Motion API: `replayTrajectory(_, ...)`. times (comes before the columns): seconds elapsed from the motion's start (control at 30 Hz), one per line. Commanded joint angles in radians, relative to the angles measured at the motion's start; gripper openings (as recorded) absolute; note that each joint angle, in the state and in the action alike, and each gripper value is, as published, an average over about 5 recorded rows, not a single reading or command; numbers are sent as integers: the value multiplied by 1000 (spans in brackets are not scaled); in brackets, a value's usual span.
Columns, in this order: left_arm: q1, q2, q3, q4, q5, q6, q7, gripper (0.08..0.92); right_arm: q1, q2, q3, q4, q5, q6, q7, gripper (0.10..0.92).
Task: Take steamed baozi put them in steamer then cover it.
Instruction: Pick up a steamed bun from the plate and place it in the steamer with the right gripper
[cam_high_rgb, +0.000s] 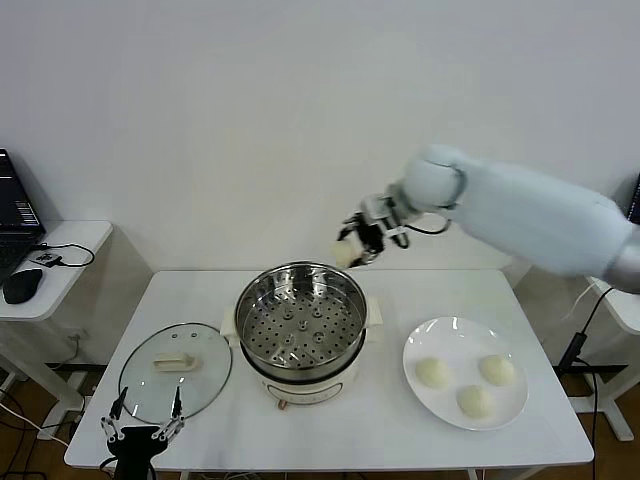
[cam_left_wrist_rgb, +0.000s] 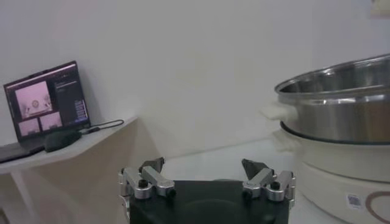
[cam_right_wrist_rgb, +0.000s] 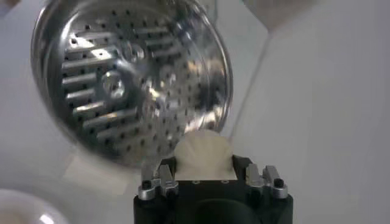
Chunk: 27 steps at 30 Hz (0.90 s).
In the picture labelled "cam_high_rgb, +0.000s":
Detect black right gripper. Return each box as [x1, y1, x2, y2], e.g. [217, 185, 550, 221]
[341, 196, 409, 270]

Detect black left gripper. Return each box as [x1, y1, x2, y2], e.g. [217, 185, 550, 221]
[98, 387, 187, 480]

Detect round glass lid cream handle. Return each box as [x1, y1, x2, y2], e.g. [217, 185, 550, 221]
[118, 323, 235, 426]

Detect white steamed baozi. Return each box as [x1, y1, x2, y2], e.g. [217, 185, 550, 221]
[478, 353, 516, 387]
[331, 239, 359, 268]
[456, 384, 495, 419]
[414, 356, 452, 389]

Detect stainless steel steamer basket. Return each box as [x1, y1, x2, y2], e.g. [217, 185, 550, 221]
[234, 261, 369, 382]

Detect large white round plate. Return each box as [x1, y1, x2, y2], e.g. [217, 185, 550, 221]
[402, 316, 530, 432]

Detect black computer mouse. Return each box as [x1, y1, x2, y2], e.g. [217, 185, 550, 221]
[3, 268, 45, 305]

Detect white side table rounded corner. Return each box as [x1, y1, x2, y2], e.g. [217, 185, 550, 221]
[0, 221, 114, 442]

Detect black power adapter brick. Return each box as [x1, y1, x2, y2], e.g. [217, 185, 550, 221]
[557, 330, 589, 371]

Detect black laptop with mouse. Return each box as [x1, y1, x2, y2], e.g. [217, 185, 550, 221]
[0, 148, 48, 286]

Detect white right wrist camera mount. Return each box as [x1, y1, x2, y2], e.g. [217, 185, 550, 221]
[382, 223, 410, 250]

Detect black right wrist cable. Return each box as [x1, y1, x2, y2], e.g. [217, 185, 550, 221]
[404, 212, 454, 236]

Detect white floor cable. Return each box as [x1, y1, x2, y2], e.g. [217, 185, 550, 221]
[0, 401, 74, 451]

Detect thin black hub cable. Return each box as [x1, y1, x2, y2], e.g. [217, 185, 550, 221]
[30, 242, 96, 270]

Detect black laptop with power cable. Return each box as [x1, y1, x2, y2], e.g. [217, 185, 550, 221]
[627, 172, 640, 224]

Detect black laptop power cable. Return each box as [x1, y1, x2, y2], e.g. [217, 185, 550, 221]
[572, 285, 616, 480]

